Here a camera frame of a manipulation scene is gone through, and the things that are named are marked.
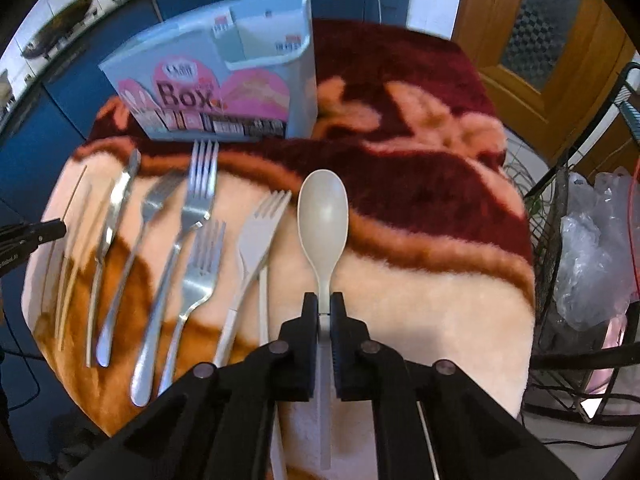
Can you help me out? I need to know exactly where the clear plastic bag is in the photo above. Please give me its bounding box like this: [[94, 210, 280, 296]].
[[553, 168, 638, 330]]

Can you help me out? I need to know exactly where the black wire rack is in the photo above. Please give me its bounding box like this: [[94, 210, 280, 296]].
[[524, 61, 639, 427]]

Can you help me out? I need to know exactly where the beige plastic spoon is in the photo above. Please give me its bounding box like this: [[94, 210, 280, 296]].
[[297, 169, 349, 470]]

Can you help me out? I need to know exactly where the beige plastic fork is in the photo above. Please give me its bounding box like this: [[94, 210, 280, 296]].
[[213, 191, 292, 367]]

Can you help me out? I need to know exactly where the long steel fork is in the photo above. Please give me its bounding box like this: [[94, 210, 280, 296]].
[[130, 141, 219, 408]]

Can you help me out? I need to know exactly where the blue kitchen cabinet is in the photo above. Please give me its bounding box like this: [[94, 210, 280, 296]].
[[0, 0, 417, 461]]

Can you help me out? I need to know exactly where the wooden door with glass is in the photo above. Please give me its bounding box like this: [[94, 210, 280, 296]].
[[452, 0, 636, 164]]

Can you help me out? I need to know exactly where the short steel fork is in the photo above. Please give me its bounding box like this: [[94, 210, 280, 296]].
[[157, 219, 226, 396]]

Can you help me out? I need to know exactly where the wooden chopstick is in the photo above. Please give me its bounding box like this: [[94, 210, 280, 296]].
[[54, 167, 91, 337], [57, 179, 114, 352]]

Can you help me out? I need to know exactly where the light blue utensil box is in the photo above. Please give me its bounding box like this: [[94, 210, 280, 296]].
[[100, 0, 318, 142]]

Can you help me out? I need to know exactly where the black wok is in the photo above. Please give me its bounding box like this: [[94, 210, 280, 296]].
[[22, 0, 93, 60]]

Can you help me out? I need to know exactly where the red and peach blanket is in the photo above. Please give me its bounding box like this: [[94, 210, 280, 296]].
[[22, 20, 535, 434]]

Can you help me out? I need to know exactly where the steel table knife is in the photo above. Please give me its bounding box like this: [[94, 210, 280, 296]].
[[85, 148, 141, 367]]

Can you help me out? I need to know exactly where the small steel fork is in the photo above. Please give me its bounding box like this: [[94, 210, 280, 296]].
[[96, 170, 182, 367]]

